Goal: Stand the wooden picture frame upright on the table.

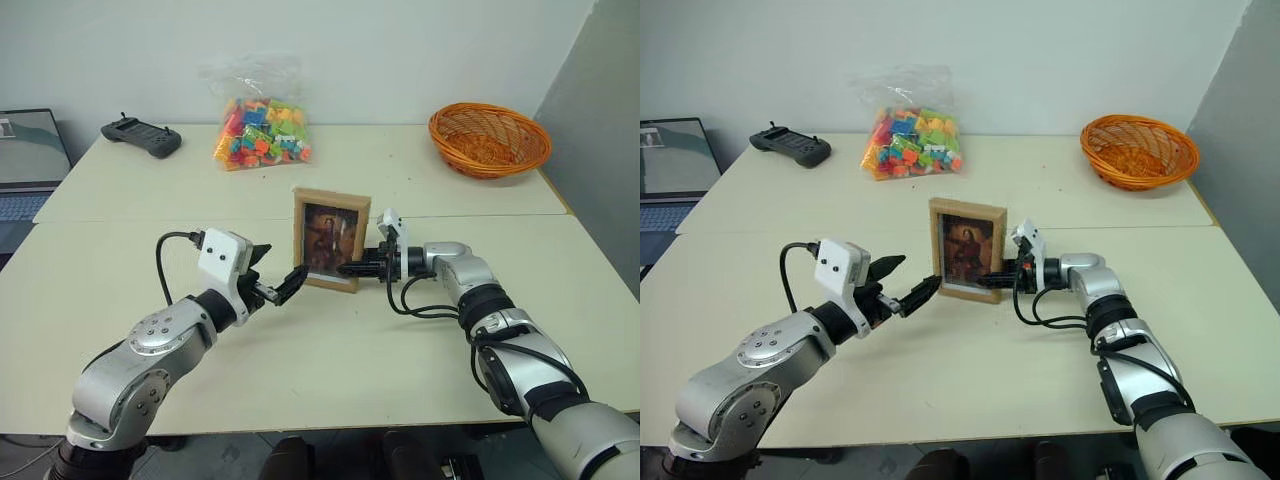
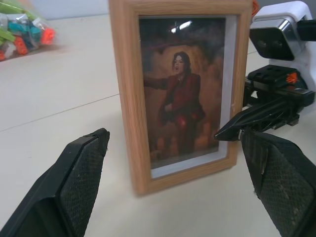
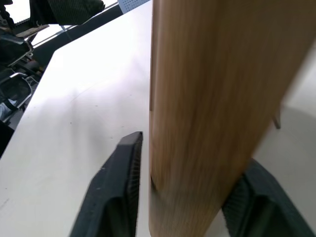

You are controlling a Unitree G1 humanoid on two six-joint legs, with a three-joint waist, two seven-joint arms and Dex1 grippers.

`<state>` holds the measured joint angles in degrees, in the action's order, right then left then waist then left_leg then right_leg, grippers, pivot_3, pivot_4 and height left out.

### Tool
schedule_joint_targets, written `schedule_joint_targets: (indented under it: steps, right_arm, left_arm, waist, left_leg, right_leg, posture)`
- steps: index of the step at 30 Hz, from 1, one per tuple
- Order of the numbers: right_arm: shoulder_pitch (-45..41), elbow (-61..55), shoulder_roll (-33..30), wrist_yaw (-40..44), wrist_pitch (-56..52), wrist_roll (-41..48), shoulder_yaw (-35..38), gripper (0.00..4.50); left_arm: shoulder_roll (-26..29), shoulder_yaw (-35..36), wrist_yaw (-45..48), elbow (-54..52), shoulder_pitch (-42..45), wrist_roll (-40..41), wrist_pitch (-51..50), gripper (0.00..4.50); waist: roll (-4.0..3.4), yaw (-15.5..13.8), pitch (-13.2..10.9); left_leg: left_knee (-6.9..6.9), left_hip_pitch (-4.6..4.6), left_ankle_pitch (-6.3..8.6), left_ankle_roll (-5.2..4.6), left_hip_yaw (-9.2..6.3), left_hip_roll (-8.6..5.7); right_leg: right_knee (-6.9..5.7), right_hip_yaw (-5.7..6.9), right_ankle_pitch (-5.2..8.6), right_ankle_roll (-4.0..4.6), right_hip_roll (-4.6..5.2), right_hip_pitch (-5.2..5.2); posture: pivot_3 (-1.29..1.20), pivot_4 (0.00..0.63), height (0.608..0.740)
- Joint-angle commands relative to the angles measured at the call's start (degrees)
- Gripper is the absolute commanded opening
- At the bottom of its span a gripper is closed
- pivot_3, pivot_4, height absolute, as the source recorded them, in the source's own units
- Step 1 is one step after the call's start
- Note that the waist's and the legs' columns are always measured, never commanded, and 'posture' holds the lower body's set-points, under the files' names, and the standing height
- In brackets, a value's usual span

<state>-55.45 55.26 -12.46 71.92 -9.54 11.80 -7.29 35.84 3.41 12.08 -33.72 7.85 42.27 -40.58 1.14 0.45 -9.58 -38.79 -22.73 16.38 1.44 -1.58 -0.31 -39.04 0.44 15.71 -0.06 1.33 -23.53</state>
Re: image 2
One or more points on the clear bag of toy blocks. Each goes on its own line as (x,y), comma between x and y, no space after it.
(22,32)

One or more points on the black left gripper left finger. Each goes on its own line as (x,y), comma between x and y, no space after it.
(61,187)

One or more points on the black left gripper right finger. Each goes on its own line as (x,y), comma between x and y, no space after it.
(284,182)

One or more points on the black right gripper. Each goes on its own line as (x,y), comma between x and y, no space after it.
(276,81)

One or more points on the small orange object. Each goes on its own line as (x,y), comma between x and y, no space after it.
(254,8)

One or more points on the wooden picture frame with photo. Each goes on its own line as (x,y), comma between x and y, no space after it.
(128,98)

